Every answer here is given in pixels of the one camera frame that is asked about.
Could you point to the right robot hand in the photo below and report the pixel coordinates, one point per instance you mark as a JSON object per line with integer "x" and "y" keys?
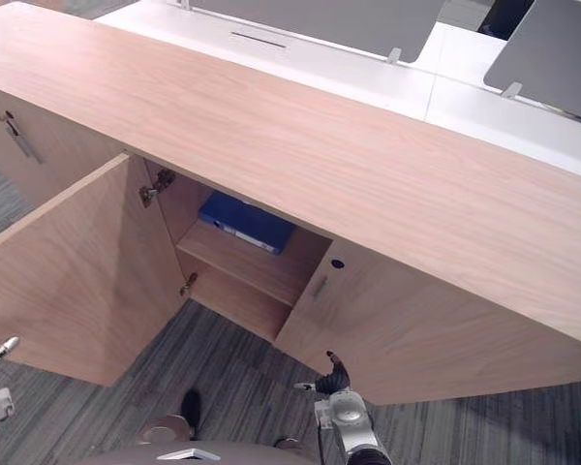
{"x": 335, "y": 378}

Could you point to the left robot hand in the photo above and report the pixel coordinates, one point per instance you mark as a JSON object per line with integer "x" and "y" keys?
{"x": 2, "y": 350}

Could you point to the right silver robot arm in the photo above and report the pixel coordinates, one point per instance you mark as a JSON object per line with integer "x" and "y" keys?
{"x": 351, "y": 426}

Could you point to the wooden door with round lock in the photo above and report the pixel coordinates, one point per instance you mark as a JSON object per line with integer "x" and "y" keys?
{"x": 416, "y": 339}

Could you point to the open wooden cabinet door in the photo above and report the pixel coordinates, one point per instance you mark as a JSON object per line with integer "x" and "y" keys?
{"x": 77, "y": 271}

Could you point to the round black cabinet lock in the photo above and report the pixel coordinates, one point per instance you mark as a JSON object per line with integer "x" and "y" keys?
{"x": 337, "y": 264}

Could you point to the wooden inner cabinet shelf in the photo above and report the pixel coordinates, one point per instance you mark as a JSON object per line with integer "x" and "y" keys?
{"x": 252, "y": 271}

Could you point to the small metal door hinge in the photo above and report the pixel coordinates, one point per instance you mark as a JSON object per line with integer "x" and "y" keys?
{"x": 189, "y": 285}

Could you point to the blue file folder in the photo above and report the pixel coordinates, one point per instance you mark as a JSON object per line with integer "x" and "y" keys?
{"x": 242, "y": 218}

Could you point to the wooden door with key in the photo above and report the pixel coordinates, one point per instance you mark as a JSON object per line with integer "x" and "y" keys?
{"x": 68, "y": 140}

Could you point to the large metal door hinge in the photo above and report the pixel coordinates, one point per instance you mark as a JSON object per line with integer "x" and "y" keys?
{"x": 157, "y": 186}

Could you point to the long wooden office cabinet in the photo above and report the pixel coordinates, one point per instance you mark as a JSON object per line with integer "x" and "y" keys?
{"x": 271, "y": 121}

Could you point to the dark robot foot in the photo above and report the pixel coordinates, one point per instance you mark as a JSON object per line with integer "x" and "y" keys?
{"x": 191, "y": 409}

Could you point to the dark key in lock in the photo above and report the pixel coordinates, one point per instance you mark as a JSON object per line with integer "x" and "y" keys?
{"x": 9, "y": 120}

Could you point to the plain white desk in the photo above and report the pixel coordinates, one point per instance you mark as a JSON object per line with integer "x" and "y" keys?
{"x": 503, "y": 126}

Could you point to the wide grey desk partition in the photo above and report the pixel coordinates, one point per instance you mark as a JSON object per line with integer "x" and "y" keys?
{"x": 319, "y": 19}

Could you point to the narrow grey desk partition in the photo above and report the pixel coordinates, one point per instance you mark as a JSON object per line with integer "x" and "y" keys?
{"x": 552, "y": 53}

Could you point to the white partition bracket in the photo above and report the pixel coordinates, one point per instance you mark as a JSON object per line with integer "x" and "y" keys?
{"x": 512, "y": 90}
{"x": 393, "y": 56}

